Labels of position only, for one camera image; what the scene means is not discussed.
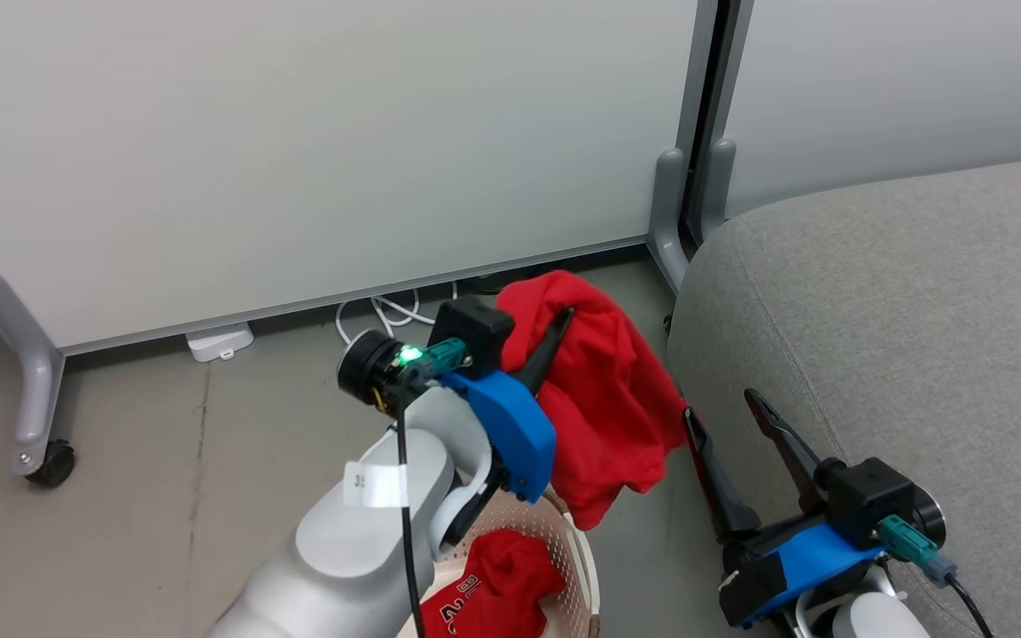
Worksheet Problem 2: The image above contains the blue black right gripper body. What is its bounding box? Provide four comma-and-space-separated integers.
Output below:
720, 512, 885, 630

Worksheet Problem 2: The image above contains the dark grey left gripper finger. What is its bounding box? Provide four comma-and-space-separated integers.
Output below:
513, 307, 576, 396

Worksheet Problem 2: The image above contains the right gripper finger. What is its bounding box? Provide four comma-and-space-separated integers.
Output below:
744, 388, 832, 515
682, 407, 761, 544

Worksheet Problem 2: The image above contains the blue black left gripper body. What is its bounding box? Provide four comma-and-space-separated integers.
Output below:
440, 370, 557, 505

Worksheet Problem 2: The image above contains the plain red garment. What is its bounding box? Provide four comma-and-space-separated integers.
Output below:
495, 269, 690, 532

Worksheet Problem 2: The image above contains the red jersey white print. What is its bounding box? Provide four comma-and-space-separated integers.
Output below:
419, 528, 567, 638

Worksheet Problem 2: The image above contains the cream plastic laundry basket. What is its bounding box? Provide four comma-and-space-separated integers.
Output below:
398, 486, 603, 638

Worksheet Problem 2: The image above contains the white paper tag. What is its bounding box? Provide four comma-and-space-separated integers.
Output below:
342, 460, 410, 510

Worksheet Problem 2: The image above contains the grey fabric sofa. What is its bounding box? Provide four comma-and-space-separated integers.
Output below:
667, 152, 1021, 638

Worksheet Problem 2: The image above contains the small white plastic box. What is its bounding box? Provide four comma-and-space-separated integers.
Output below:
186, 323, 255, 363

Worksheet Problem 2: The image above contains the white mobile partition board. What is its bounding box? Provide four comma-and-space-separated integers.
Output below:
0, 0, 717, 484

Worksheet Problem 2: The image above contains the black partition caster wheel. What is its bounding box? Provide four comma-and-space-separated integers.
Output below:
26, 440, 78, 489

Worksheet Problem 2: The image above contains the teal left camera connector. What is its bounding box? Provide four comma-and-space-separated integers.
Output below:
420, 337, 475, 378

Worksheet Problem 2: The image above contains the teal camera connector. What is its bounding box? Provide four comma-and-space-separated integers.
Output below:
877, 515, 960, 587
420, 337, 475, 378

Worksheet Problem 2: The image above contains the teal right camera connector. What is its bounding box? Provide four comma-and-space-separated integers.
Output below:
877, 515, 960, 587

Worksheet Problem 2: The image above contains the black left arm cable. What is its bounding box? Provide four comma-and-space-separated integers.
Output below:
394, 390, 428, 638

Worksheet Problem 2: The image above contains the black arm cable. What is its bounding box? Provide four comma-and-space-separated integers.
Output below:
394, 390, 428, 638
948, 573, 998, 638

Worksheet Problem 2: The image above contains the white cable behind partition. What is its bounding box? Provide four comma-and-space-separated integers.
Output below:
334, 282, 460, 347

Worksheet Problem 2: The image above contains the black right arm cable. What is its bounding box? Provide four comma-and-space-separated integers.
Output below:
948, 573, 998, 638

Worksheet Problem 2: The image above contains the white partition board grey frame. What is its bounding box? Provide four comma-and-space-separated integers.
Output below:
686, 0, 1021, 246

